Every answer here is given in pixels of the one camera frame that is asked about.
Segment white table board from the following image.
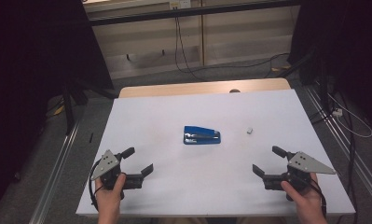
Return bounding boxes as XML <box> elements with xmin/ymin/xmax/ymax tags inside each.
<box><xmin>76</xmin><ymin>89</ymin><xmax>356</xmax><ymax>218</ymax></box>

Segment white floor cable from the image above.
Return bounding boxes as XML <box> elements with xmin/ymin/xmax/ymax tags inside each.
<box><xmin>327</xmin><ymin>92</ymin><xmax>372</xmax><ymax>139</ymax></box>

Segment blue stapler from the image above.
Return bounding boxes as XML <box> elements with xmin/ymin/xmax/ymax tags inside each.
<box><xmin>183</xmin><ymin>125</ymin><xmax>222</xmax><ymax>146</ymax></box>

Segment person's left hand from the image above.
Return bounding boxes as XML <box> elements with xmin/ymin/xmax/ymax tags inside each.
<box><xmin>94</xmin><ymin>173</ymin><xmax>128</xmax><ymax>217</ymax></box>

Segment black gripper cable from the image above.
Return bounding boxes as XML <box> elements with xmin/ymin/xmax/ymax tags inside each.
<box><xmin>309</xmin><ymin>178</ymin><xmax>328</xmax><ymax>218</ymax></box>
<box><xmin>88</xmin><ymin>159</ymin><xmax>103</xmax><ymax>213</ymax></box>

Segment black floor cable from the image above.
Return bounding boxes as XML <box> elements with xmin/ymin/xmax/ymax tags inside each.
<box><xmin>337</xmin><ymin>89</ymin><xmax>359</xmax><ymax>224</ymax></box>

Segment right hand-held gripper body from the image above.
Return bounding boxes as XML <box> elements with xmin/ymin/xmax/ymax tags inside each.
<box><xmin>262</xmin><ymin>151</ymin><xmax>337</xmax><ymax>191</ymax></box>

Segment aluminium floor rail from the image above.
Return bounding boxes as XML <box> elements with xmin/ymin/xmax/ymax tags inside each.
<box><xmin>28</xmin><ymin>120</ymin><xmax>81</xmax><ymax>224</ymax></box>
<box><xmin>302</xmin><ymin>84</ymin><xmax>372</xmax><ymax>204</ymax></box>

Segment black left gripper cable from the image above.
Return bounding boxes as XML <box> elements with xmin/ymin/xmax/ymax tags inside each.
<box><xmin>88</xmin><ymin>159</ymin><xmax>103</xmax><ymax>213</ymax></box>

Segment wooden table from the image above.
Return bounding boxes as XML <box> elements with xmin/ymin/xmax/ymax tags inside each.
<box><xmin>117</xmin><ymin>77</ymin><xmax>292</xmax><ymax>99</ymax></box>

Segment black curtain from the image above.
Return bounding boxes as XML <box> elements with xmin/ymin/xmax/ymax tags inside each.
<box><xmin>0</xmin><ymin>0</ymin><xmax>116</xmax><ymax>218</ymax></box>
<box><xmin>286</xmin><ymin>0</ymin><xmax>372</xmax><ymax>129</ymax></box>

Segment person's right hand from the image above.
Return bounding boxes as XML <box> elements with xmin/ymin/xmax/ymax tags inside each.
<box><xmin>280</xmin><ymin>172</ymin><xmax>324</xmax><ymax>217</ymax></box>

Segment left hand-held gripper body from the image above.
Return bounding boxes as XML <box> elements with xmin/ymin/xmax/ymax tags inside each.
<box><xmin>90</xmin><ymin>149</ymin><xmax>145</xmax><ymax>200</ymax></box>

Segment black horizontal bar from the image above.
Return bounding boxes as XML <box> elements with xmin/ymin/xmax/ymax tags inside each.
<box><xmin>88</xmin><ymin>0</ymin><xmax>301</xmax><ymax>27</ymax></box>

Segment beige wooden cabinet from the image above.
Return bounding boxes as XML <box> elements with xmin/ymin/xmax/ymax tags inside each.
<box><xmin>90</xmin><ymin>5</ymin><xmax>300</xmax><ymax>80</ymax></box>

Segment black hanging cables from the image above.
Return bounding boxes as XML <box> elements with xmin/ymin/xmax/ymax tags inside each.
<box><xmin>173</xmin><ymin>16</ymin><xmax>291</xmax><ymax>82</ymax></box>

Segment white wall socket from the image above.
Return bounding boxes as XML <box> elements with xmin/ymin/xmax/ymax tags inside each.
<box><xmin>169</xmin><ymin>0</ymin><xmax>193</xmax><ymax>10</ymax></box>

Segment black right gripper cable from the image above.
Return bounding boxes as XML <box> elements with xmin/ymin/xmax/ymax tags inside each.
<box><xmin>309</xmin><ymin>178</ymin><xmax>328</xmax><ymax>218</ymax></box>

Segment black metal stand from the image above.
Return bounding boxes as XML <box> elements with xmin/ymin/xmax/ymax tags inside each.
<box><xmin>62</xmin><ymin>77</ymin><xmax>120</xmax><ymax>136</ymax></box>
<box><xmin>279</xmin><ymin>46</ymin><xmax>332</xmax><ymax>115</ymax></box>

